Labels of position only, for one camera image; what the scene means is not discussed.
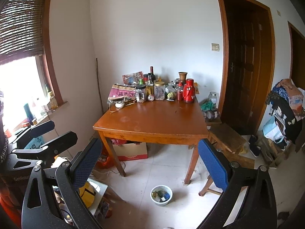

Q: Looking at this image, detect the white trash bucket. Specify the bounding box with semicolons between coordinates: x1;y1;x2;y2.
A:
150;185;173;206

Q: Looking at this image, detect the wooden stool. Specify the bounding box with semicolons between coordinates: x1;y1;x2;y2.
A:
198;123;254;196

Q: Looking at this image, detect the red cardboard box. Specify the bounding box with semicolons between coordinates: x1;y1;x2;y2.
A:
111;139;148;161

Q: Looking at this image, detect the pile of clothes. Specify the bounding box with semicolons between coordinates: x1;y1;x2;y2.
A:
263;79;304;152

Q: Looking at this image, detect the wooden table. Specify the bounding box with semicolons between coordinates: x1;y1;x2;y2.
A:
93;101;209;185

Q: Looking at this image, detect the pink gift bag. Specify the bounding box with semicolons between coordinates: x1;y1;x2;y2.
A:
108;84;136;101

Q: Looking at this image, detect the red thermos jug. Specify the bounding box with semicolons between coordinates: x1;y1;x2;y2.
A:
183;79;195;103

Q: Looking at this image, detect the red cap sauce bottle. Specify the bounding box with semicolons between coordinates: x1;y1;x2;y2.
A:
176;81;184;101

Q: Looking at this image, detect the clear jar black lid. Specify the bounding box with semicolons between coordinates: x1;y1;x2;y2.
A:
135;84;147;103

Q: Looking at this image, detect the red snack packet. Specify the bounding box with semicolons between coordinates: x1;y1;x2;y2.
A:
122;71;144;85

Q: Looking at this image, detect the brown clay vase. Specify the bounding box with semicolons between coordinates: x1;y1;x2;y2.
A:
178;71;188;83

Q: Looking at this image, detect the clear jar gold lid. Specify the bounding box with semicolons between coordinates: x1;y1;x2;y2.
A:
154;81;165;101

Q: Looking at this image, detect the yellow label liquor bottle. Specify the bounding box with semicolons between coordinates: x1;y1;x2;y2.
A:
146;74;154;96

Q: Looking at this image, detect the red cylindrical can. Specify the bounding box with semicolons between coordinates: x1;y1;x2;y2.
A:
144;74;148;85

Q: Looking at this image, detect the dark wooden door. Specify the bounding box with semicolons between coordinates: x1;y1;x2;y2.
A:
218;0;275;135

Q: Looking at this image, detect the dark wine bottle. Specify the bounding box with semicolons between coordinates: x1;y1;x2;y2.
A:
149;66;156;82

